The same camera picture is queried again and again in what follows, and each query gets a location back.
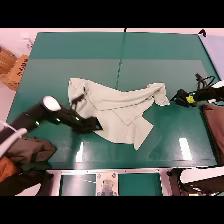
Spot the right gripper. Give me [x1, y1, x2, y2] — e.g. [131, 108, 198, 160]
[170, 88, 198, 108]

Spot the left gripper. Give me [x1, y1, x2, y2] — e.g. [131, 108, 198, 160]
[74, 115, 104, 135]

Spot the pale green shirt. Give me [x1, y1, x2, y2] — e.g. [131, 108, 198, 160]
[67, 77, 171, 151]

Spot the brown garment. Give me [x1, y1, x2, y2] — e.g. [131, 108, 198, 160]
[201, 103, 224, 165]

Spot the grey garment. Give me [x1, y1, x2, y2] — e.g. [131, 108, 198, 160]
[4, 135, 58, 165]

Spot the dark green garment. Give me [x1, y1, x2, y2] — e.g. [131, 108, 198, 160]
[18, 160, 52, 178]

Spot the orange garment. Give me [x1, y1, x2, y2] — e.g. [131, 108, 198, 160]
[0, 155, 22, 183]

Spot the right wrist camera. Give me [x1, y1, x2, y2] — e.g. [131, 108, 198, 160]
[194, 72, 205, 88]

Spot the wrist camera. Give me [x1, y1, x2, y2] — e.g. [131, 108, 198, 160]
[194, 72, 205, 88]
[70, 87, 87, 110]

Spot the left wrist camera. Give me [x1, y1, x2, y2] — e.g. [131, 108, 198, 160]
[70, 87, 87, 110]

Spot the black cable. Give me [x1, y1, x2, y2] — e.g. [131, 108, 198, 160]
[199, 75, 218, 92]

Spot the silver frame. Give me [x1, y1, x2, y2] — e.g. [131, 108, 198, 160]
[46, 166, 175, 197]

